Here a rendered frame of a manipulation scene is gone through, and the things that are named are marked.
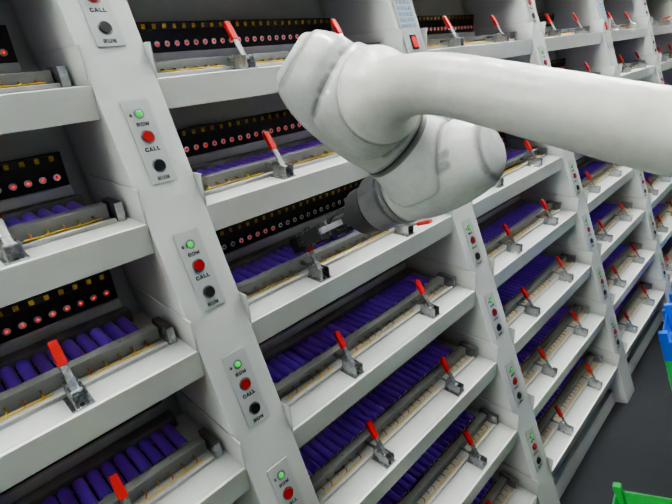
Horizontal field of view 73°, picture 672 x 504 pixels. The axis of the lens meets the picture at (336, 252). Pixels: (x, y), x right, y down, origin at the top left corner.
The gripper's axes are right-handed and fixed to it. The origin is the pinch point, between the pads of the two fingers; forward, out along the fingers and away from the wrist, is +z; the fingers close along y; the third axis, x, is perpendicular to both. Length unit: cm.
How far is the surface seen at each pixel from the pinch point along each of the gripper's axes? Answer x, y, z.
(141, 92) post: 29.0, -21.1, -7.0
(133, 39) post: 36.5, -19.3, -8.2
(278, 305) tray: -8.3, -11.6, -0.4
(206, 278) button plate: 0.7, -22.3, -2.8
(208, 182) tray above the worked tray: 15.9, -12.7, 1.8
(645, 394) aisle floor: -103, 120, 10
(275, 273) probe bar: -3.2, -6.4, 4.7
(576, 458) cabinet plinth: -99, 74, 18
